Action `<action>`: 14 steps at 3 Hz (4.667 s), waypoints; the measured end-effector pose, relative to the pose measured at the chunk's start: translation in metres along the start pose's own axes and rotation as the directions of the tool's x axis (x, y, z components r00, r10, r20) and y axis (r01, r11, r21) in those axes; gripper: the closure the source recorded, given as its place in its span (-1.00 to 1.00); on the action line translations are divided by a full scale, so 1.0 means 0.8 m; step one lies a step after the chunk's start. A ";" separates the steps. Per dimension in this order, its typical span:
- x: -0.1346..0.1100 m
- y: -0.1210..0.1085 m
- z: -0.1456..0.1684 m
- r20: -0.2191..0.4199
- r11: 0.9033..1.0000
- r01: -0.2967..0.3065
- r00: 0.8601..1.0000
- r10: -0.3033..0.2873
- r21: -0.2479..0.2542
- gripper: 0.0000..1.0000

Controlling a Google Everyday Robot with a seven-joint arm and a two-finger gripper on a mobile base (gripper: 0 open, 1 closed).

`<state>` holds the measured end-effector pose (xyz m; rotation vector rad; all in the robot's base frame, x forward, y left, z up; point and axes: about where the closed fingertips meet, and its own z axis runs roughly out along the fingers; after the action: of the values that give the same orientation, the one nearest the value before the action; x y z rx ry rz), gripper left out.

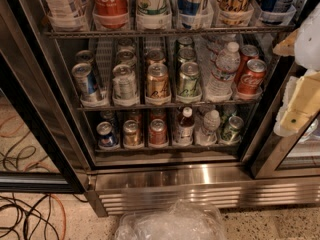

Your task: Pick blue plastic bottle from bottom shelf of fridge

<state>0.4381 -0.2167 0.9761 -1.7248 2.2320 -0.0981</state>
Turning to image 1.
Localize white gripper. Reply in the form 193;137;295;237
273;3;320;133

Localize blue can middle front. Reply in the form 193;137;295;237
71;63;102;105

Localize red coca-cola can rear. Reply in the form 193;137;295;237
234;44;259;84

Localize gold can bottom shelf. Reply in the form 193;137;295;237
123;119;142;148

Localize red coca-cola can front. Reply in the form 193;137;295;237
237;59;267;95

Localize green can middle front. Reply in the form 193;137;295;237
177;62;202;103

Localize clear plastic bag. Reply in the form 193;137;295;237
114;200;227;240

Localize steel fridge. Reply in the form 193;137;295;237
0;0;319;217

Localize white can middle front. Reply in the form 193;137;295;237
112;64;139;106

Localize clear water bottle bottom shelf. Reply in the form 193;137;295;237
196;110;220;146

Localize clear water bottle middle shelf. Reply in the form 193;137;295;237
206;42;240;102

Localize white label bottle top left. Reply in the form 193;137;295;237
45;0;90;32

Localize green can bottom shelf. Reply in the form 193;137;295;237
220;116;244;144

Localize red can bottom shelf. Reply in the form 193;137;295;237
148;119;168;147

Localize blue pepsi can bottom shelf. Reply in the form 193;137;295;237
96;121;118;149

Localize orange can middle front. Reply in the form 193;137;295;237
145;63;171;105

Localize large coca-cola bottle top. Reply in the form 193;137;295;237
94;0;128;29

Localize black and orange cables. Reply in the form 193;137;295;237
0;193;88;240

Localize red coca-cola can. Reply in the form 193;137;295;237
237;59;267;95
234;44;259;84

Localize brown drink plastic bottle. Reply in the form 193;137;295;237
174;107;195;146

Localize clear water bottle shelf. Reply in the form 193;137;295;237
206;42;240;102
196;110;220;146

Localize green white bottle top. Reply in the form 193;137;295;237
136;0;170;30

